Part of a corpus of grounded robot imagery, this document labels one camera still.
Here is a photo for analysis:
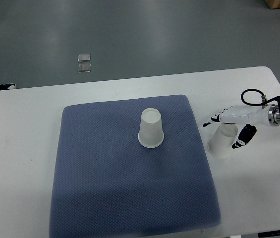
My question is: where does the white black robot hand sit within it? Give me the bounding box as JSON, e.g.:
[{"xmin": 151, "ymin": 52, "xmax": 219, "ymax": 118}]
[{"xmin": 203, "ymin": 104, "xmax": 280, "ymax": 149}]

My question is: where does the white paper cup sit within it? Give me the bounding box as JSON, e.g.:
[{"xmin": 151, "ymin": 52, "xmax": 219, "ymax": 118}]
[
  {"xmin": 207, "ymin": 123, "xmax": 238, "ymax": 159},
  {"xmin": 138, "ymin": 108, "xmax": 164, "ymax": 148}
]

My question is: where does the white paper cup on cushion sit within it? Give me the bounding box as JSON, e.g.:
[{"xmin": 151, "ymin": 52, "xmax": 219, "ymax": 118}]
[{"xmin": 138, "ymin": 108, "xmax": 164, "ymax": 148}]

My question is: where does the black table control panel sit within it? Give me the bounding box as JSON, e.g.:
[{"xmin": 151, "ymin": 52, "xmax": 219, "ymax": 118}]
[{"xmin": 258, "ymin": 230, "xmax": 280, "ymax": 238}]

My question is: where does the blue textured foam cushion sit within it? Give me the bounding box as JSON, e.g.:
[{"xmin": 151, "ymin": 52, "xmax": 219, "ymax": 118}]
[{"xmin": 49, "ymin": 95, "xmax": 221, "ymax": 238}]

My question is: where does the upper metal floor plate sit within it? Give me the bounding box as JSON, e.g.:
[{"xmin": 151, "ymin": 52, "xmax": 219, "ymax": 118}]
[{"xmin": 78, "ymin": 53, "xmax": 91, "ymax": 62}]

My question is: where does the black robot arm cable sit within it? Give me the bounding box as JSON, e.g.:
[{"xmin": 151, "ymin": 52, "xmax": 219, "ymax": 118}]
[{"xmin": 240, "ymin": 89, "xmax": 280, "ymax": 108}]

